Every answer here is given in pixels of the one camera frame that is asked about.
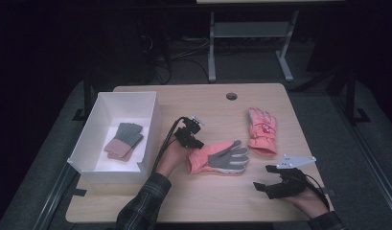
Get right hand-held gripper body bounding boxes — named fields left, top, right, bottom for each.
left=269, top=154, right=317, bottom=200

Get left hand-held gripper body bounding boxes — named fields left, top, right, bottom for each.
left=173, top=115, right=206, bottom=150

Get pink glove with grey palm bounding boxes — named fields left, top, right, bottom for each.
left=187, top=139, right=250, bottom=176

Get white box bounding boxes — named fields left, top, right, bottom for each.
left=66, top=90, right=163, bottom=185

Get person's left hand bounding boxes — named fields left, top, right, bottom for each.
left=156, top=136, right=192, bottom=178

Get person's right hand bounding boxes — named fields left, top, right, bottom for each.
left=287, top=184, right=331, bottom=220

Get pink padded ski glove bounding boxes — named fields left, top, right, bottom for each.
left=246, top=106, right=278, bottom=157

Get black metal stand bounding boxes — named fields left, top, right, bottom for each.
left=72, top=70, right=93, bottom=122
left=344, top=67, right=372, bottom=127

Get right hand-held gripper black cable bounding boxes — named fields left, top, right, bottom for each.
left=303, top=173, right=332, bottom=210

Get black floor cables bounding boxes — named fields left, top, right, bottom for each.
left=137, top=33, right=211, bottom=86

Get metal floor rail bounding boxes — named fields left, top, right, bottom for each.
left=331, top=95, right=392, bottom=222
left=32, top=163, right=81, bottom=230

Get white metal table frame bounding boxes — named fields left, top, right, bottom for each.
left=207, top=9, right=300, bottom=83

